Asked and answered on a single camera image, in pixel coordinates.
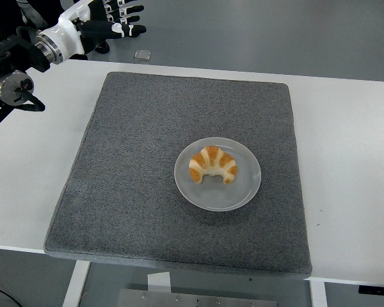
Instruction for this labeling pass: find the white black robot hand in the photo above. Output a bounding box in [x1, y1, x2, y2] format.
[37, 0, 147, 61]

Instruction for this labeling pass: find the golden croissant bread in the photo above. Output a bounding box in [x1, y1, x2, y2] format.
[188, 145, 238, 185]

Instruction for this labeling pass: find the round grey plate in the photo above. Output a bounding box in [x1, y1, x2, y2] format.
[173, 136, 262, 212]

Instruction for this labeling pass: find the grey metal plate with screws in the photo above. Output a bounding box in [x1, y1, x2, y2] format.
[117, 288, 280, 307]

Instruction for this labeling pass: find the grey felt mat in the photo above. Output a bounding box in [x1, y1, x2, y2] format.
[44, 70, 313, 278]

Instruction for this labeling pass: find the white table leg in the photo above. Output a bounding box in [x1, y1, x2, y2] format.
[61, 259, 92, 307]
[308, 280, 328, 307]

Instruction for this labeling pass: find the black table control panel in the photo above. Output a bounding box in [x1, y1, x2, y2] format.
[358, 284, 384, 295]

